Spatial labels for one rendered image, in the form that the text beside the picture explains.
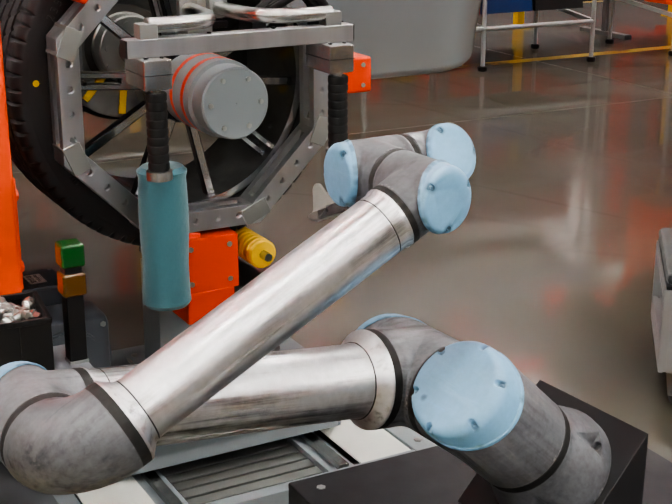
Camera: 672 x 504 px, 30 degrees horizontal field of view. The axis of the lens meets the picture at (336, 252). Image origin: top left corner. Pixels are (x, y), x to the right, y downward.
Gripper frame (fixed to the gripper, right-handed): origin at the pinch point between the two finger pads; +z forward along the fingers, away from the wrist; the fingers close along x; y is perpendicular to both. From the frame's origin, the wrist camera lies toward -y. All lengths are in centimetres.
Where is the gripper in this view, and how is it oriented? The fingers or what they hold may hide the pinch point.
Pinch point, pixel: (330, 217)
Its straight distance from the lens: 209.2
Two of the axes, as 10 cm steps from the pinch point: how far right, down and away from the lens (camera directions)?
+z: -5.0, 1.8, 8.5
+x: -8.3, 1.6, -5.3
